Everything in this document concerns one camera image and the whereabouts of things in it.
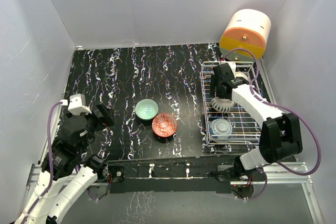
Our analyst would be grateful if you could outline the floral cream bowl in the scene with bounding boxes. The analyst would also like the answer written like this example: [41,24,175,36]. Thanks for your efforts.
[235,72,248,80]

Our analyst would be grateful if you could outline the round pastel drawer cabinet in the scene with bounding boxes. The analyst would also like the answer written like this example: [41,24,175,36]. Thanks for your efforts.
[219,9,271,61]

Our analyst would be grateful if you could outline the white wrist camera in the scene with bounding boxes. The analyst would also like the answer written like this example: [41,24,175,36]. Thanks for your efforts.
[227,61,236,74]
[68,93,91,115]

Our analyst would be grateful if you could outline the white bowl black striped outside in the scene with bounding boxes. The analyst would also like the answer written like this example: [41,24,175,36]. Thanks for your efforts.
[211,97,235,113]

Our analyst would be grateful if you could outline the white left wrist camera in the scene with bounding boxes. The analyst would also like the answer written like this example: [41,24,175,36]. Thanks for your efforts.
[68,93,91,115]

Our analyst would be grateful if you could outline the red patterned bowl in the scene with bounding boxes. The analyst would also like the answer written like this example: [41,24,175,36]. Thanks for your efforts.
[152,113,177,137]

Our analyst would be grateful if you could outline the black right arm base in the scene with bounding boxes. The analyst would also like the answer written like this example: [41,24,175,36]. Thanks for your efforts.
[206,165,266,184]

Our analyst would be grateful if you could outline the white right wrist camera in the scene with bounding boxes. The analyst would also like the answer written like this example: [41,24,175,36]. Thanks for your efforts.
[227,61,236,74]

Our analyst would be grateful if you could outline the celadon green bowl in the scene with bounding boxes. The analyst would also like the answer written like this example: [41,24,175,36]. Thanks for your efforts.
[135,99,159,121]

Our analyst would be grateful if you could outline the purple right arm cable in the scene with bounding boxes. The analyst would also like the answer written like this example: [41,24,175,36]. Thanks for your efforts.
[220,47,322,201]

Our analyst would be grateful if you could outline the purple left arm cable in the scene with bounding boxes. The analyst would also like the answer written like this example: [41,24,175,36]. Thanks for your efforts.
[15,99,69,222]

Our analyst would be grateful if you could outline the white wire dish rack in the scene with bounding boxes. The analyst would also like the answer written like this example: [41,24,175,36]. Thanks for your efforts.
[200,61,261,146]

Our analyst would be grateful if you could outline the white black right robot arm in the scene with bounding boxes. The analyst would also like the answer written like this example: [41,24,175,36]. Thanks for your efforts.
[209,63,303,180]

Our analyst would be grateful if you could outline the blue white patterned bowl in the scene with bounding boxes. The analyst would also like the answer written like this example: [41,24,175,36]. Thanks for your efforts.
[209,118,233,141]

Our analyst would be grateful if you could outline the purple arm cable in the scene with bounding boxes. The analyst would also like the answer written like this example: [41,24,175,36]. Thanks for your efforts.
[220,47,322,201]
[15,99,69,222]

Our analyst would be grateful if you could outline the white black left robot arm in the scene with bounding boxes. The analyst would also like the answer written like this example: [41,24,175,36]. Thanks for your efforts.
[15,98,115,223]

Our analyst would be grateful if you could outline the black marble table mat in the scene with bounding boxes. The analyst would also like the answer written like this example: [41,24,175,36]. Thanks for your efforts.
[65,43,256,161]

